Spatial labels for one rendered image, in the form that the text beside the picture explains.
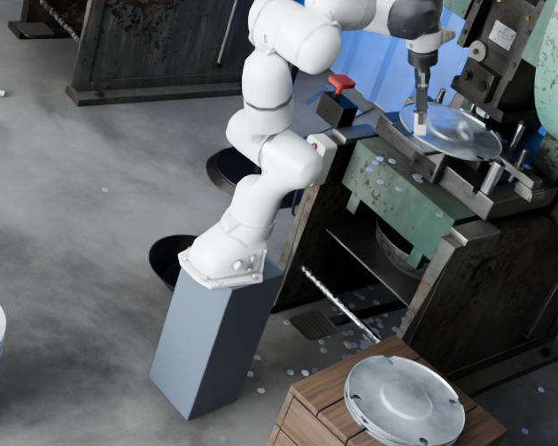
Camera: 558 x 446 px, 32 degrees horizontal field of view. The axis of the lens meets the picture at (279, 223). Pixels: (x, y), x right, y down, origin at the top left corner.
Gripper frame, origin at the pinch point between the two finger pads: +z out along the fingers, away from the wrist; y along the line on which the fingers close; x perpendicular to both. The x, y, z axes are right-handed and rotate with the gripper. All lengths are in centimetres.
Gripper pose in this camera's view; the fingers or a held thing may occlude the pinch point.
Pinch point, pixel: (420, 122)
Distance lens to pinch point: 258.5
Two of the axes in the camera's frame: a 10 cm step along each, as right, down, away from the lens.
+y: -0.8, 5.4, -8.4
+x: 10.0, 0.1, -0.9
